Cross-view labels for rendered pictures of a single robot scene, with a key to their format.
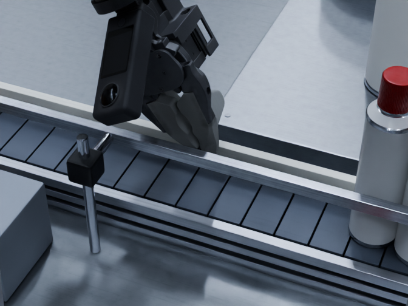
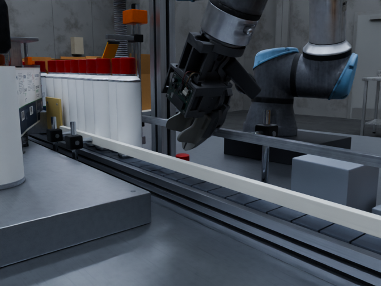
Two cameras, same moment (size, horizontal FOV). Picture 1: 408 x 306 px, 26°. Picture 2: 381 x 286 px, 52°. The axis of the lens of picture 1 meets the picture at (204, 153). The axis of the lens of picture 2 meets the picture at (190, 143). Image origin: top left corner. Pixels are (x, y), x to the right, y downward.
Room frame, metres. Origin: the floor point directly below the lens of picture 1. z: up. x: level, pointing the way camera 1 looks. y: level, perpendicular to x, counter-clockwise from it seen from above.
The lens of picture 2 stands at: (1.33, 0.31, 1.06)
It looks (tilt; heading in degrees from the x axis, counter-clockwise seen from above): 11 degrees down; 207
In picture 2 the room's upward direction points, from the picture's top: straight up
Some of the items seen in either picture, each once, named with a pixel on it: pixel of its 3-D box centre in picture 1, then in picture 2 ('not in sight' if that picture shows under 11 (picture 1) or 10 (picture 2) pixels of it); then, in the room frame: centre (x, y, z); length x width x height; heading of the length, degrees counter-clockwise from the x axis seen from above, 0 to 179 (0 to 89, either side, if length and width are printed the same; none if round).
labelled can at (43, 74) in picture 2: not in sight; (41, 94); (0.46, -0.67, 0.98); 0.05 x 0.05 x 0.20
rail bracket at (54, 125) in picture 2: not in sight; (62, 140); (0.64, -0.40, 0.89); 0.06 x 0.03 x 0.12; 157
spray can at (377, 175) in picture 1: (385, 159); (128, 107); (0.66, -0.18, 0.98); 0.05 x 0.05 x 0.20
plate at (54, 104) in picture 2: not in sight; (54, 114); (0.56, -0.51, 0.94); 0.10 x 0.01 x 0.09; 67
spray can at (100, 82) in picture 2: not in sight; (105, 104); (0.63, -0.28, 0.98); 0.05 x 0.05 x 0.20
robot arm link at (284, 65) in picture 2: not in sight; (276, 72); (0.25, 0.02, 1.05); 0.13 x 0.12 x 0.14; 88
